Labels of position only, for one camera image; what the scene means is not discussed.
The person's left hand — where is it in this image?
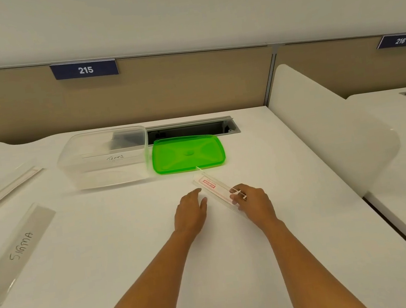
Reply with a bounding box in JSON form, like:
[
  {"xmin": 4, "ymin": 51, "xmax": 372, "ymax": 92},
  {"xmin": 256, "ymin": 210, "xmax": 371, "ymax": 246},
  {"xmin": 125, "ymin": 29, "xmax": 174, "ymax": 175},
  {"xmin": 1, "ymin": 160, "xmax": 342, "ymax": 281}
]
[{"xmin": 169, "ymin": 187, "xmax": 213, "ymax": 240}]

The person's right hand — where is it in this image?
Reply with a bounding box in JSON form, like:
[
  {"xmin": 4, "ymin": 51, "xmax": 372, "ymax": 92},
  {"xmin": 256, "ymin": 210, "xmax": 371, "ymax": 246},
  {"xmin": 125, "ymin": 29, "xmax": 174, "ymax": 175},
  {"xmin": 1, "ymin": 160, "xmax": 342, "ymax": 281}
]
[{"xmin": 229, "ymin": 179, "xmax": 278, "ymax": 231}]

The clear sleeve with red label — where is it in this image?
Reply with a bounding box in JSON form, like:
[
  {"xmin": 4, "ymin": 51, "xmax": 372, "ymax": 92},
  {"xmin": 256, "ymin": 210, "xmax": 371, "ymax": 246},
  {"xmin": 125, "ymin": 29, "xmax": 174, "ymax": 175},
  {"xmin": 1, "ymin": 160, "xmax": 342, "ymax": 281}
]
[
  {"xmin": 0, "ymin": 165, "xmax": 49, "ymax": 217},
  {"xmin": 191, "ymin": 166, "xmax": 252, "ymax": 225}
]

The person's right forearm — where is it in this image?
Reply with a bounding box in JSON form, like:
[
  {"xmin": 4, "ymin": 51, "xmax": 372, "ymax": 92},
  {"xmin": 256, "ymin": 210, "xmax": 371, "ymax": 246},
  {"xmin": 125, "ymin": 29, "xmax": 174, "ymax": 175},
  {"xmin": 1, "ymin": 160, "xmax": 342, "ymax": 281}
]
[{"xmin": 256, "ymin": 204, "xmax": 371, "ymax": 308}]

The person's left forearm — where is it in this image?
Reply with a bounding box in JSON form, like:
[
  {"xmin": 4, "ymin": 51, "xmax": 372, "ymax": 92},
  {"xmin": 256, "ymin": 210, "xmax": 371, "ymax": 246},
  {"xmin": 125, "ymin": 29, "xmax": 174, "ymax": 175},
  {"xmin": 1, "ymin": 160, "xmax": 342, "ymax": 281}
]
[{"xmin": 66, "ymin": 226, "xmax": 208, "ymax": 308}]

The green plastic lid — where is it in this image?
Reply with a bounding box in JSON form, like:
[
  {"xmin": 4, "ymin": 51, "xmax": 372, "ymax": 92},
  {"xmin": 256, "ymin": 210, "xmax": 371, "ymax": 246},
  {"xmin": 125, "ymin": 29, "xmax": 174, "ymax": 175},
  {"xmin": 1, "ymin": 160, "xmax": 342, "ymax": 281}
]
[{"xmin": 149, "ymin": 130, "xmax": 227, "ymax": 177}]

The clear plastic container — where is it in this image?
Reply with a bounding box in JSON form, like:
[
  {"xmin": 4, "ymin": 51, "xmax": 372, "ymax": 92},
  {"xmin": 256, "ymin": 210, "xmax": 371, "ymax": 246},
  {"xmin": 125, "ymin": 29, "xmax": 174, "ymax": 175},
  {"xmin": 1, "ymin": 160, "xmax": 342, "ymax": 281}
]
[{"xmin": 53, "ymin": 124, "xmax": 155, "ymax": 194}]

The white desk divider panel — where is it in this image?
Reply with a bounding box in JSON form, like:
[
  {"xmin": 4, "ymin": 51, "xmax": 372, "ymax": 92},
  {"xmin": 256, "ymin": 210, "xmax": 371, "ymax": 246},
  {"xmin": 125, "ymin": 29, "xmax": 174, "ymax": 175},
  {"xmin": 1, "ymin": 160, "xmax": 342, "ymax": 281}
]
[{"xmin": 262, "ymin": 48, "xmax": 406, "ymax": 210}]

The beige partition panel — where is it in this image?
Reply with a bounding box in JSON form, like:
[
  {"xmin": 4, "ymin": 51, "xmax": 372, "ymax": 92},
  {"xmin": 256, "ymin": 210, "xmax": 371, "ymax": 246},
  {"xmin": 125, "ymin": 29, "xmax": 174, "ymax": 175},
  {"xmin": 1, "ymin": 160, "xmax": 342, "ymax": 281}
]
[
  {"xmin": 271, "ymin": 26, "xmax": 406, "ymax": 109},
  {"xmin": 0, "ymin": 25, "xmax": 281, "ymax": 148}
]

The blue number sign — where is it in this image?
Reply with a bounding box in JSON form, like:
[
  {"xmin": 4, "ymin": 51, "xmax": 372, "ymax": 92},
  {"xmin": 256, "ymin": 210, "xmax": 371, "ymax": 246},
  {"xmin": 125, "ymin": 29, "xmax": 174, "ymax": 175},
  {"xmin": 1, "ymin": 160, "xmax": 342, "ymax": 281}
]
[
  {"xmin": 49, "ymin": 55, "xmax": 119, "ymax": 85},
  {"xmin": 375, "ymin": 32, "xmax": 406, "ymax": 52}
]

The grey handwritten label sleeve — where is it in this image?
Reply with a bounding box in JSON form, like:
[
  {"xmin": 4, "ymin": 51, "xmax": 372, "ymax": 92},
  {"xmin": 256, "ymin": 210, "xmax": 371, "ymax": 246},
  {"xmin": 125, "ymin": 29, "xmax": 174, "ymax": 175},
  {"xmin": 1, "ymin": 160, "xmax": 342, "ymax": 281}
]
[{"xmin": 0, "ymin": 200, "xmax": 69, "ymax": 308}]

